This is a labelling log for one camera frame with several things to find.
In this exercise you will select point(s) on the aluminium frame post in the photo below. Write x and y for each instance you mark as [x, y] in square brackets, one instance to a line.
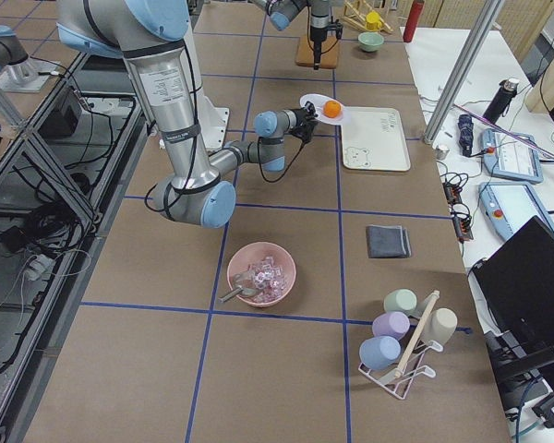
[464, 61]

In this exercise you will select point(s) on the near teach pendant tablet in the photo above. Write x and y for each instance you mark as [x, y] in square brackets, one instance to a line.
[509, 206]

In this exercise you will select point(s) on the purple pastel cup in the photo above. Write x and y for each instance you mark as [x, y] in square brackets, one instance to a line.
[394, 324]

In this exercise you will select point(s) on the white round plate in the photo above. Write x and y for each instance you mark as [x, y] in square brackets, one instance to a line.
[318, 100]

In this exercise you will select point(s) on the far teach pendant tablet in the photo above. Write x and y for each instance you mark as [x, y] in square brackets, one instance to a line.
[508, 158]

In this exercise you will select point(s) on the pink bowl with ice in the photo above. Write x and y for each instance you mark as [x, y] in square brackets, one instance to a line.
[267, 271]

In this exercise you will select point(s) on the beige pastel cup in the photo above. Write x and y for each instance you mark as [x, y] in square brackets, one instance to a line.
[442, 325]

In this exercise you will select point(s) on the white wire cup rack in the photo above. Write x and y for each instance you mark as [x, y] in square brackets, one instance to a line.
[397, 378]

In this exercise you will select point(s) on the blue pastel cup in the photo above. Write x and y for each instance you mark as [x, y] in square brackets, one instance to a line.
[379, 352]

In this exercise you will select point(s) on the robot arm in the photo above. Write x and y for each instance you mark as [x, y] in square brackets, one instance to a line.
[282, 13]
[149, 37]

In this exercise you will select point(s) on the black water bottle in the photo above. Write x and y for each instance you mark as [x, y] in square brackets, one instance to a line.
[508, 89]

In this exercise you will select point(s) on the metal scoop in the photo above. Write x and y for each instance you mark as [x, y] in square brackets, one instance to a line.
[243, 285]

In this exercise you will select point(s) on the grey folded cloth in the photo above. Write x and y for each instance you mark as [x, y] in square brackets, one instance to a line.
[388, 242]

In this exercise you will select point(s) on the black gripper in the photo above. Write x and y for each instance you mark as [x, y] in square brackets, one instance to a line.
[317, 27]
[300, 118]

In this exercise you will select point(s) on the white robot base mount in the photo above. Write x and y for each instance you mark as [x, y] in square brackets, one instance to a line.
[212, 124]

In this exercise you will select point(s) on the teach pendant tablet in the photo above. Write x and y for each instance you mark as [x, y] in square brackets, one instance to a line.
[508, 158]
[509, 206]

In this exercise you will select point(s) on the cream bear tray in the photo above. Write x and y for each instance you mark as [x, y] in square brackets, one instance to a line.
[373, 140]

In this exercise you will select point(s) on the red cylinder bottle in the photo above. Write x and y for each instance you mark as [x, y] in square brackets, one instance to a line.
[412, 20]

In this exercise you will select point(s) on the wooden peg rack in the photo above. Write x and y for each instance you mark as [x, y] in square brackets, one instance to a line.
[354, 13]

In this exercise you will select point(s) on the small metal cup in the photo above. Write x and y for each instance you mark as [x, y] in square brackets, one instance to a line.
[441, 152]

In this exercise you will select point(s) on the folded blue umbrella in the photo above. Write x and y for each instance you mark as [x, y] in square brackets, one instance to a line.
[466, 134]

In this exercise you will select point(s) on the black laptop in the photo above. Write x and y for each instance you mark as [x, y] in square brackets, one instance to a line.
[518, 284]

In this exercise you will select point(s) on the yellow cup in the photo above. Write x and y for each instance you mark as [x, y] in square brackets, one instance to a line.
[373, 21]

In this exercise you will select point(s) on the green bowl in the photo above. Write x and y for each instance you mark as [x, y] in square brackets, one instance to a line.
[370, 41]

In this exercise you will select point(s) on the orange fruit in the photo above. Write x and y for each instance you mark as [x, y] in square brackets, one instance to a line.
[331, 109]

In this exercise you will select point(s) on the green pastel cup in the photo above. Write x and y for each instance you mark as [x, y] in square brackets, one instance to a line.
[400, 300]

